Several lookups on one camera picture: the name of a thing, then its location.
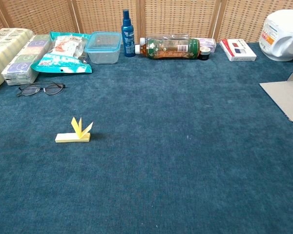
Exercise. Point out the yellow sticky note pad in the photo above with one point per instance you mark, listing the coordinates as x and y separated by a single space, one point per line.
70 138

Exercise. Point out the blue table cloth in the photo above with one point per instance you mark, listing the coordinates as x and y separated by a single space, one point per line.
161 158

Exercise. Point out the green label tea bottle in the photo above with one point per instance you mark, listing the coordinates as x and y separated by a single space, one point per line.
168 50

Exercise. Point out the clear container blue rim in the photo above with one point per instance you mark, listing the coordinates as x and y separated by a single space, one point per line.
103 53

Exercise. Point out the blue spray bottle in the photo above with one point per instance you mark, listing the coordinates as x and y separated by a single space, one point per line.
128 36

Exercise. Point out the clear plastic bottle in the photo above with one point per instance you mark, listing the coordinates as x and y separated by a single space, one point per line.
171 36

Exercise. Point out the small black jar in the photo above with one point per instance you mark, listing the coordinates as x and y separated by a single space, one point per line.
204 54

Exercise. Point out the small purple box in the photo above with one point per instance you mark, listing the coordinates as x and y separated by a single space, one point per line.
208 44

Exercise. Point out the teal snack bag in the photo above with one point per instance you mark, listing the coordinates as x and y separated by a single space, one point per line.
61 63

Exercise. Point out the wicker folding screen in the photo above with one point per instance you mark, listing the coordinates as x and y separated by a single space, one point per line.
180 17

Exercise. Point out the white and red box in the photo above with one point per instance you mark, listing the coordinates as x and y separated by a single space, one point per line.
236 52

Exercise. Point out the black eyeglasses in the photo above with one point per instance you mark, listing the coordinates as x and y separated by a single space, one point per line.
30 90

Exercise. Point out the pastel tissue pack stack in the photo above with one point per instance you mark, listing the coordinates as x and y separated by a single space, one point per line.
22 65

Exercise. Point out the grey board blue spine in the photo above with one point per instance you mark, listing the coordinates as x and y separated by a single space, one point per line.
285 97

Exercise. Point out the cream tissue multipack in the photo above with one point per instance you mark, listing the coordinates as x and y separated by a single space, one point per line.
2 53

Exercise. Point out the white plastic detergent jug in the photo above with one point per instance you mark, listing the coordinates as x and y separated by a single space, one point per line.
285 36

